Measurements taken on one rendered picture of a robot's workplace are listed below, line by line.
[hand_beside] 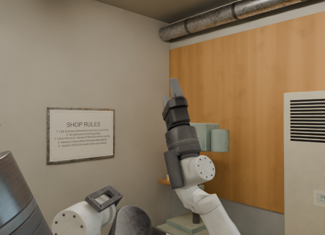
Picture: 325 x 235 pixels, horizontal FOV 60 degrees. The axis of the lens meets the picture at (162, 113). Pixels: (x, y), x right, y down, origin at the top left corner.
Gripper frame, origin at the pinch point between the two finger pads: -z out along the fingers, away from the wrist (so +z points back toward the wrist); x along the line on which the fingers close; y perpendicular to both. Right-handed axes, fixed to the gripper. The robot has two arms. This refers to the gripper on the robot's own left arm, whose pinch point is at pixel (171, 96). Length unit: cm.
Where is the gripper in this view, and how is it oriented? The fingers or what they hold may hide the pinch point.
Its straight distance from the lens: 83.5
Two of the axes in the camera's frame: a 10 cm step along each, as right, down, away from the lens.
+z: 2.1, 9.1, -3.6
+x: 1.8, -3.9, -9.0
